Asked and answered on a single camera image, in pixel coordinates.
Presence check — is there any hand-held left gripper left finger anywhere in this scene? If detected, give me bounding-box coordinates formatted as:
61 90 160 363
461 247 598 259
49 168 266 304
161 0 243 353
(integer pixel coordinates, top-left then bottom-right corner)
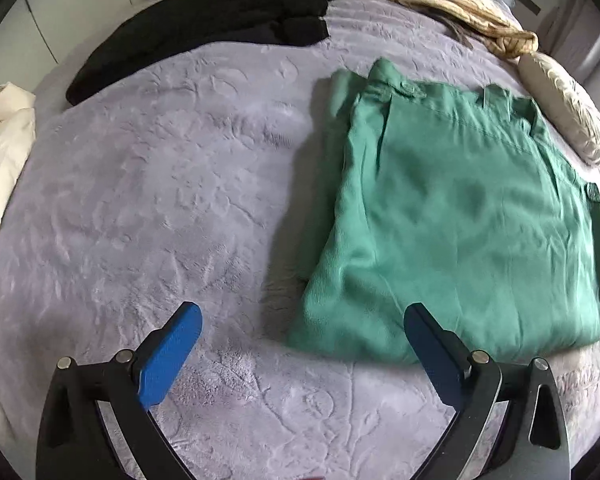
36 301 203 480

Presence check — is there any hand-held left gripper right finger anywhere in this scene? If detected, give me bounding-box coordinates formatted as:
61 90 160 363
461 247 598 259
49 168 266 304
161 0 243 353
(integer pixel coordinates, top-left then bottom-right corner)
403 302 571 480

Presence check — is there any green work jacket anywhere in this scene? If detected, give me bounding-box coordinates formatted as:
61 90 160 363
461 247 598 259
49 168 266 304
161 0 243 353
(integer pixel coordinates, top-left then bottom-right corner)
286 57 600 366

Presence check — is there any purple embossed blanket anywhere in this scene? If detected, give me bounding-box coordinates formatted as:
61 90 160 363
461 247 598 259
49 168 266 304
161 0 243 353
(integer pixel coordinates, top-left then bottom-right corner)
0 0 600 480

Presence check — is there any white round pleated pillow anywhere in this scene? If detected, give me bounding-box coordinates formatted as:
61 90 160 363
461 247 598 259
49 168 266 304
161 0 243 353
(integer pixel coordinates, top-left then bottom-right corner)
517 51 600 168

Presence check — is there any cream white duvet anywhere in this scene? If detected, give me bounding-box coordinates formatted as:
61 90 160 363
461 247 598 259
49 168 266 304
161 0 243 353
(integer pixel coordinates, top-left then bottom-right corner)
0 85 37 436

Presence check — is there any black garment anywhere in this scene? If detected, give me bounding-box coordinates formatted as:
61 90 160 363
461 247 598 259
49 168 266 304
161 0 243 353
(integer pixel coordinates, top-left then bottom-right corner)
66 0 341 107

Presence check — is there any brown fabric strap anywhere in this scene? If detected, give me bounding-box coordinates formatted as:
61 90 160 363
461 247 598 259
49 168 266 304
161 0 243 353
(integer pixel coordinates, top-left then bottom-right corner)
440 15 476 48

